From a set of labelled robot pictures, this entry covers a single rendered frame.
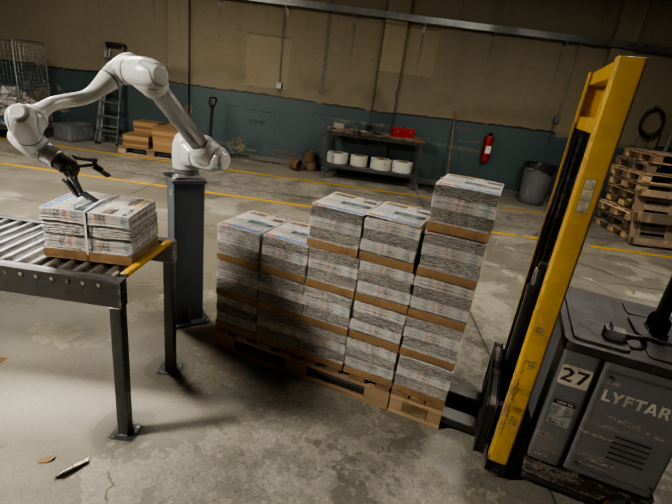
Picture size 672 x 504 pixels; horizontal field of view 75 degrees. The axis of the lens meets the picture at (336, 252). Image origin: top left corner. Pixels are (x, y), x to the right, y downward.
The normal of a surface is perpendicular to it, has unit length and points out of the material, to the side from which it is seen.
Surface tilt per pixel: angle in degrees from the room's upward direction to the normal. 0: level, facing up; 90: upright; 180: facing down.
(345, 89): 90
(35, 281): 90
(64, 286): 90
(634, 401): 90
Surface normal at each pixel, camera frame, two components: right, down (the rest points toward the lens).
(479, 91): -0.07, 0.35
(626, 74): -0.38, 0.29
